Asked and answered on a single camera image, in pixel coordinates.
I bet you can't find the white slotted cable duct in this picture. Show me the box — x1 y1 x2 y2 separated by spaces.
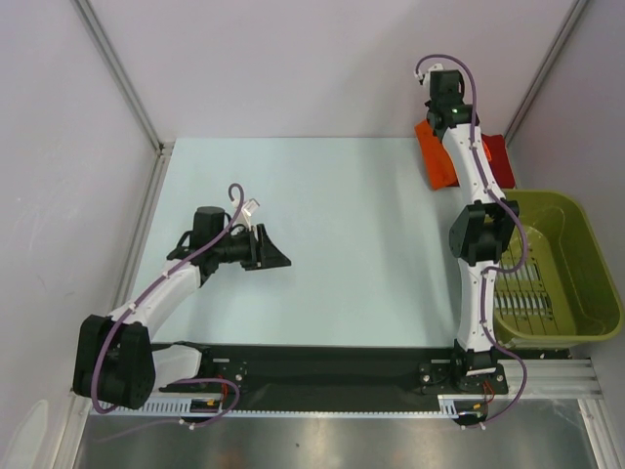
141 395 489 419

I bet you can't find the aluminium corner post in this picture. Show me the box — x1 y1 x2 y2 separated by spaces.
504 0 593 145
70 0 165 153

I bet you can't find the right aluminium corner post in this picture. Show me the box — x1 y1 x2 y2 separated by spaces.
504 0 593 145

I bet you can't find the left aluminium corner post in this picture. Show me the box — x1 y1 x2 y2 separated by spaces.
70 0 165 153

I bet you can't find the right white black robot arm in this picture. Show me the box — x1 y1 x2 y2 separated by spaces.
421 64 520 392

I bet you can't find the olive green plastic basket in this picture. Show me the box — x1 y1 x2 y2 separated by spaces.
494 190 624 350

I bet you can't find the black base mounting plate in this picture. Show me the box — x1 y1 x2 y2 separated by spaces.
162 343 517 413

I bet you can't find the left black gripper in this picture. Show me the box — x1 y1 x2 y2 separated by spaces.
213 224 290 271

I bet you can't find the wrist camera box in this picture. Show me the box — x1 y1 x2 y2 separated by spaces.
415 64 444 88
232 198 260 230

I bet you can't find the orange t shirt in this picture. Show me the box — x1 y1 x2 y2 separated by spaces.
413 119 493 191

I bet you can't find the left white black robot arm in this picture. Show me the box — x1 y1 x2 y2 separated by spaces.
72 206 291 413

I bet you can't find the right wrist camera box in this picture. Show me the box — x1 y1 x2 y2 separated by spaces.
415 64 444 88

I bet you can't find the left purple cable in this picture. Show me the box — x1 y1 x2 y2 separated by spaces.
90 183 245 444

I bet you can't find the folded red t shirt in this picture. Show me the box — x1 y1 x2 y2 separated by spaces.
482 135 516 189

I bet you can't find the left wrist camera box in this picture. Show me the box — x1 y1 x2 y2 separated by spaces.
232 198 260 230

